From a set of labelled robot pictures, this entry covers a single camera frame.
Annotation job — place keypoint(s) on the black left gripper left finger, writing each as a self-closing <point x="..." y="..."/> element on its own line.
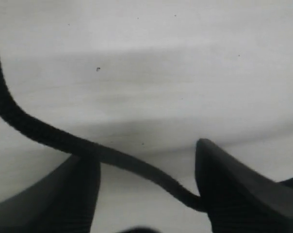
<point x="64" y="201"/>

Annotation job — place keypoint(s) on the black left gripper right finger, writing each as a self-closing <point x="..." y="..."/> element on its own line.
<point x="238" y="199"/>

